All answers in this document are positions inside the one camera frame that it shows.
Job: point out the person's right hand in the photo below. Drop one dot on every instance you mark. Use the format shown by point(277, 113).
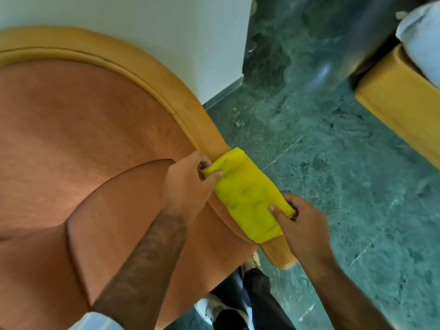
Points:
point(304, 230)

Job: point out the person's left hand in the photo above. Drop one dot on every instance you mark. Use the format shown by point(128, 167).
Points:
point(184, 188)

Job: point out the person's left forearm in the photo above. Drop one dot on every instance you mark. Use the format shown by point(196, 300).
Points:
point(144, 268)

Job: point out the person's right thumb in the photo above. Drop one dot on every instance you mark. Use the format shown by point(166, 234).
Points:
point(277, 216)

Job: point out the black trousers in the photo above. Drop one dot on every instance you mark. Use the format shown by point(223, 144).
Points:
point(257, 302)

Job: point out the yellow cloth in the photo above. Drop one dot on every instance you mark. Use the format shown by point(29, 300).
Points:
point(245, 194)

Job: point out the person's right forearm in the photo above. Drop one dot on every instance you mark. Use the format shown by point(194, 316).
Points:
point(340, 295)

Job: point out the white shoe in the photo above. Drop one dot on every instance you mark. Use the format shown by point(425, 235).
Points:
point(252, 261)
point(215, 307)

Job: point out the yellow wooden bed frame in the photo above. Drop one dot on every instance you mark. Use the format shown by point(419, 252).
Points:
point(402, 99)

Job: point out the white shirt sleeve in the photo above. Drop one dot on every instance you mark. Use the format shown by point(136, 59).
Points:
point(92, 322)

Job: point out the orange armchair with wooden frame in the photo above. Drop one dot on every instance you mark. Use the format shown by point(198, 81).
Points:
point(68, 140)

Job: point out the white bedding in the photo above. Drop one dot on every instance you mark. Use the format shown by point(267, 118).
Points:
point(422, 37)

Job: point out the person's left thumb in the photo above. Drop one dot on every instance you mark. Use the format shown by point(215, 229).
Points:
point(213, 178)

